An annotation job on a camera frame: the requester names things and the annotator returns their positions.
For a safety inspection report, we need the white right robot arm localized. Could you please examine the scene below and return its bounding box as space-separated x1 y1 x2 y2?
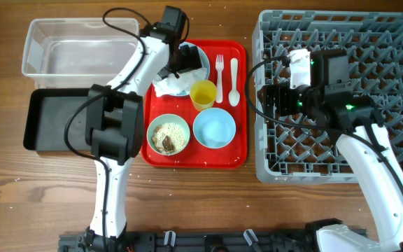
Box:
255 49 403 251

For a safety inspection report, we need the red serving tray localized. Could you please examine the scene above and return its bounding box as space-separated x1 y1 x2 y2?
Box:
141 39 248 169

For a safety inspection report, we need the white plastic spoon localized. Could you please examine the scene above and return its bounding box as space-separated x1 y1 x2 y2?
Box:
228 58 240 106

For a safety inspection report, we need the grey dishwasher rack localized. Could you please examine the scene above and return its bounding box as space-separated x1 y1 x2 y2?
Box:
252 10 403 184

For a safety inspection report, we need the green bowl with food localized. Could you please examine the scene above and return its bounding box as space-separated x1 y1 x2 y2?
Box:
146 113 190 156

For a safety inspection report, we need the clear plastic bin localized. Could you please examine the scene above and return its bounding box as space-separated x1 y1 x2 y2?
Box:
21 17 138 88

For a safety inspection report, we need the white plastic fork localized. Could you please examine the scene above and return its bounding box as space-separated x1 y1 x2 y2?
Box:
215 55 224 104

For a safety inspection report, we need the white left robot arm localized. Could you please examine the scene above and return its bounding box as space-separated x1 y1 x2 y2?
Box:
83 21 191 251

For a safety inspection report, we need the yellow plastic cup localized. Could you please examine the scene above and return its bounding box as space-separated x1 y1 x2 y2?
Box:
190 80 217 111

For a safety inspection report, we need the white napkin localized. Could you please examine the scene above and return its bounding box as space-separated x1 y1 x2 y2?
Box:
153 68 208 97

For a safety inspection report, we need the light blue bowl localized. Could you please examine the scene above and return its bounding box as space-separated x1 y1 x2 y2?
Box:
192 108 236 149

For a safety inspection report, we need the black plastic tray bin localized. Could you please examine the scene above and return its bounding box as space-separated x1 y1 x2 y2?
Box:
23 88 89 152

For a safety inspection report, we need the light blue plate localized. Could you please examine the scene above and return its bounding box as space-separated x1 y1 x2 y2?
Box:
154 42 210 80

